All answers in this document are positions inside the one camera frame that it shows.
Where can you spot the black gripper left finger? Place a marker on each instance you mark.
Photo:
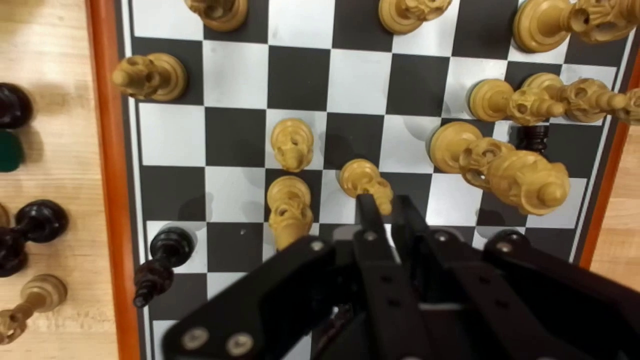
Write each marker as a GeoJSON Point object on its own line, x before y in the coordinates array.
{"type": "Point", "coordinates": [287, 293]}

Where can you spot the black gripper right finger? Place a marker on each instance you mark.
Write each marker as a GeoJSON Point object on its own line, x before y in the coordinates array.
{"type": "Point", "coordinates": [506, 301]}

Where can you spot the yellow wooden chess pawn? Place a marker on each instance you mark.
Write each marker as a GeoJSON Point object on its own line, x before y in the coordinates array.
{"type": "Point", "coordinates": [361, 177]}

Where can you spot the yellow wooden chess piece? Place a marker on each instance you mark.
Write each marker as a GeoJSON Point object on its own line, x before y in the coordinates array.
{"type": "Point", "coordinates": [288, 206]}
{"type": "Point", "coordinates": [216, 13]}
{"type": "Point", "coordinates": [542, 27]}
{"type": "Point", "coordinates": [163, 77]}
{"type": "Point", "coordinates": [491, 100]}
{"type": "Point", "coordinates": [590, 100]}
{"type": "Point", "coordinates": [293, 141]}
{"type": "Point", "coordinates": [411, 13]}
{"type": "Point", "coordinates": [452, 143]}
{"type": "Point", "coordinates": [43, 290]}
{"type": "Point", "coordinates": [526, 182]}

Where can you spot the black wooden chess piece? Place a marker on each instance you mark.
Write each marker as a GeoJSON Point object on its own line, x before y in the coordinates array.
{"type": "Point", "coordinates": [532, 137]}
{"type": "Point", "coordinates": [173, 244]}
{"type": "Point", "coordinates": [40, 220]}
{"type": "Point", "coordinates": [13, 106]}

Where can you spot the orange framed chess board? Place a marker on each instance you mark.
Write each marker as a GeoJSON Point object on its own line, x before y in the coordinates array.
{"type": "Point", "coordinates": [232, 137]}

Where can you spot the chess piece green felt base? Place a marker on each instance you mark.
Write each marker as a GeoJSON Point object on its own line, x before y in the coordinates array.
{"type": "Point", "coordinates": [9, 153]}

